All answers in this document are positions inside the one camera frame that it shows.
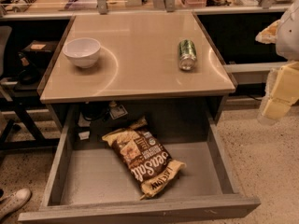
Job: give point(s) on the grey open top drawer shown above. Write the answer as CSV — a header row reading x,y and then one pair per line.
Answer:
x,y
88,183

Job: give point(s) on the brown sea salt chip bag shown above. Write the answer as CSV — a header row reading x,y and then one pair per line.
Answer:
x,y
148,161

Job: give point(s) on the grey counter cabinet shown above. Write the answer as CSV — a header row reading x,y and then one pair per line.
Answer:
x,y
138,59

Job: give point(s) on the white power adapter tag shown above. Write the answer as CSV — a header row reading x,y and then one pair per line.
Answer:
x,y
117,111

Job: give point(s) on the white sneaker shoe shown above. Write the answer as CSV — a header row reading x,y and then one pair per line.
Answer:
x,y
14,202

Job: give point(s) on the white ceramic bowl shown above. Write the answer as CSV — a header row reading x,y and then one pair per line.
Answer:
x,y
82,52

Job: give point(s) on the black box with label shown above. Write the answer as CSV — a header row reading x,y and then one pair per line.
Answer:
x,y
41,46

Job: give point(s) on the green soda can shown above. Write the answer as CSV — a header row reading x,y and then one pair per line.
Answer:
x,y
187,55

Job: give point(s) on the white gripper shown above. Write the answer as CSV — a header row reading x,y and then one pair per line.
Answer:
x,y
289,36

